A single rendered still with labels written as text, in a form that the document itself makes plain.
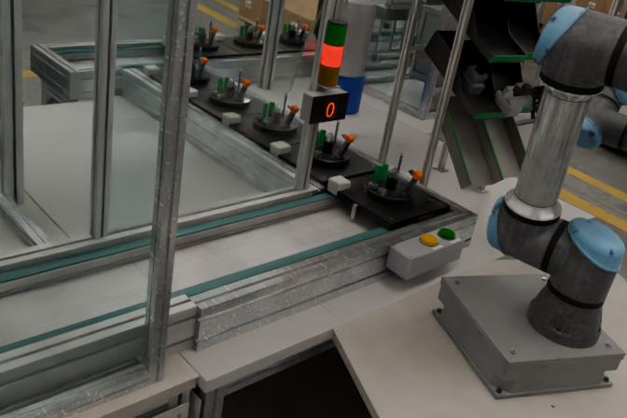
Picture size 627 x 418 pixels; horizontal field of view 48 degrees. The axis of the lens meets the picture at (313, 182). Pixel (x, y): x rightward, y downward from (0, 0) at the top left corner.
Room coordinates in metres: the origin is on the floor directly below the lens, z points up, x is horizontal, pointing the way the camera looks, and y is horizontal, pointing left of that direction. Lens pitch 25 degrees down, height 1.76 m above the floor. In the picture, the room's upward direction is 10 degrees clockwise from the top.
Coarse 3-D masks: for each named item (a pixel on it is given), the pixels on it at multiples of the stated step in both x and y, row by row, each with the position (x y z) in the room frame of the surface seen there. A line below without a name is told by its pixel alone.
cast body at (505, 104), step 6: (504, 90) 1.86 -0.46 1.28; (510, 90) 1.85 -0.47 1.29; (516, 90) 1.84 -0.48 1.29; (498, 96) 1.87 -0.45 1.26; (498, 102) 1.87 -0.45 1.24; (504, 102) 1.85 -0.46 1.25; (504, 108) 1.84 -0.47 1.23; (510, 108) 1.83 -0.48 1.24; (504, 114) 1.84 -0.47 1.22; (510, 114) 1.84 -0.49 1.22; (516, 114) 1.85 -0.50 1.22
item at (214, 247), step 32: (288, 192) 1.67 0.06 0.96; (192, 224) 1.44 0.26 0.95; (224, 224) 1.47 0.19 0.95; (256, 224) 1.54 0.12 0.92; (288, 224) 1.58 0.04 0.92; (320, 224) 1.61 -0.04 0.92; (352, 224) 1.64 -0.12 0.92; (192, 256) 1.35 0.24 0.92; (224, 256) 1.38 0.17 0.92; (256, 256) 1.40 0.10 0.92; (288, 256) 1.37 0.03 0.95; (192, 288) 1.18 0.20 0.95
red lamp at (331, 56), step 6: (324, 48) 1.68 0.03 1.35; (330, 48) 1.67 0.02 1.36; (336, 48) 1.67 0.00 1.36; (342, 48) 1.68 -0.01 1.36; (324, 54) 1.67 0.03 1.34; (330, 54) 1.66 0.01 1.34; (336, 54) 1.67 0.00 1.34; (324, 60) 1.67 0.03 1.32; (330, 60) 1.66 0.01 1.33; (336, 60) 1.67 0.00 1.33; (330, 66) 1.67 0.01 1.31; (336, 66) 1.67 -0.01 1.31
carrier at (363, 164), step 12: (324, 132) 1.96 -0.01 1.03; (336, 132) 1.98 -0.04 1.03; (324, 144) 1.91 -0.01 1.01; (336, 144) 2.05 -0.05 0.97; (324, 156) 1.88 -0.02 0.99; (336, 156) 1.88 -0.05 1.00; (348, 156) 1.92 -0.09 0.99; (360, 156) 1.98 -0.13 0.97; (312, 168) 1.83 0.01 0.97; (324, 168) 1.84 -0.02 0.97; (336, 168) 1.86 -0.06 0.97; (348, 168) 1.87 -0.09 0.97; (360, 168) 1.89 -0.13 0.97; (372, 168) 1.91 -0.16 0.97; (324, 180) 1.76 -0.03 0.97
